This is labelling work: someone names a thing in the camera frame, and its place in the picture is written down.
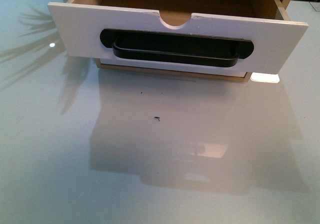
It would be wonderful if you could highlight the white drawer with black handle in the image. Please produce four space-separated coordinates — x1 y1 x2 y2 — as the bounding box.
48 0 308 74

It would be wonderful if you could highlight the white bottom drawer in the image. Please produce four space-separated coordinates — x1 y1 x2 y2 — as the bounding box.
100 58 247 77

